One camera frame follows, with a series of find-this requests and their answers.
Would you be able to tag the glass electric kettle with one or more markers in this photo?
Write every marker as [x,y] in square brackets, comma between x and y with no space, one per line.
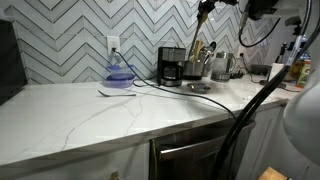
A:
[222,66]

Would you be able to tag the black toaster oven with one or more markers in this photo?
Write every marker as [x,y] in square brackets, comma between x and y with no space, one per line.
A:
[11,60]

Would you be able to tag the large purple-lidded plastic container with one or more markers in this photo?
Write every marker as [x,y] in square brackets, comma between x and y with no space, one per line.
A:
[118,81]

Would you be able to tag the small purple-lidded plastic container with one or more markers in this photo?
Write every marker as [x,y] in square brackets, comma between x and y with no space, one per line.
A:
[119,69]

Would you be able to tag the green Gatorade container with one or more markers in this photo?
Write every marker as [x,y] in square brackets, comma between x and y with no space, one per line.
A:
[302,75]

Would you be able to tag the brass cabinet knob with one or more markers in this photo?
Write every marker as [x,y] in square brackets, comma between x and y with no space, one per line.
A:
[115,175]

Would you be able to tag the grey lower cabinet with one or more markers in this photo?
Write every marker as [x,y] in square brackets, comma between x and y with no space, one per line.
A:
[266,133]

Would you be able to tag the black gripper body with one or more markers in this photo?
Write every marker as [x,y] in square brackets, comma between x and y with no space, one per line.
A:
[206,5]

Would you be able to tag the steel tongs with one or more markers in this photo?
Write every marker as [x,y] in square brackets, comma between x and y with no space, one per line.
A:
[206,55]

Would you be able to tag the steel utensil holder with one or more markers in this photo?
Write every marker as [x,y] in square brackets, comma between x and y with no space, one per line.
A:
[193,70]

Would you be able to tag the black kitchen utensil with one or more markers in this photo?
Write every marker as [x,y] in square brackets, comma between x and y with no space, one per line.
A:
[212,46]

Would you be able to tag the stainless steel dishwasher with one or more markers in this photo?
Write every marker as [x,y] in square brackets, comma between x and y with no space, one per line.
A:
[186,146]

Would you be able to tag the black steel coffee maker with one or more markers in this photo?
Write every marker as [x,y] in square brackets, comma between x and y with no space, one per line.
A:
[170,66]

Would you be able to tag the white lower cabinet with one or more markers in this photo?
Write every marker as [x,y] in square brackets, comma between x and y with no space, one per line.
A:
[66,166]

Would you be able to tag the wooden stool corner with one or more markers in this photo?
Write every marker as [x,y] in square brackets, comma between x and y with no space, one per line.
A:
[271,175]

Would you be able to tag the steel bowl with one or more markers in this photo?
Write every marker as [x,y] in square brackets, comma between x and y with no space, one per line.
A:
[199,88]

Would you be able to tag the flat wooden spatula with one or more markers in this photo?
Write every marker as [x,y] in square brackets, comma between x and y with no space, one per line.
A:
[200,51]

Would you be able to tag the black camera on stand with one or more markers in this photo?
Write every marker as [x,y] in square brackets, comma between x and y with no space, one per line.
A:
[293,21]

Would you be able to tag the white wall outlet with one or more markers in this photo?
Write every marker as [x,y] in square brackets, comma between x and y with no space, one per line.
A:
[241,50]
[113,43]

